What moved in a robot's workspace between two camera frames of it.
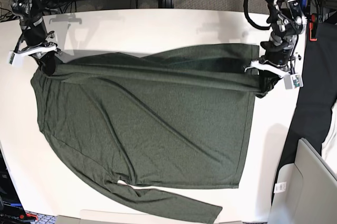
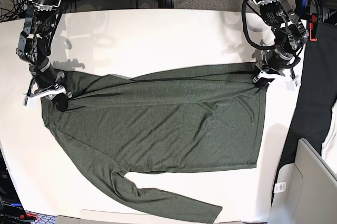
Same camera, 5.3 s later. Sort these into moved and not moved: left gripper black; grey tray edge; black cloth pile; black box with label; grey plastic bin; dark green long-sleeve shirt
Moved: dark green long-sleeve shirt; left gripper black
Not moved: grey plastic bin; black box with label; grey tray edge; black cloth pile
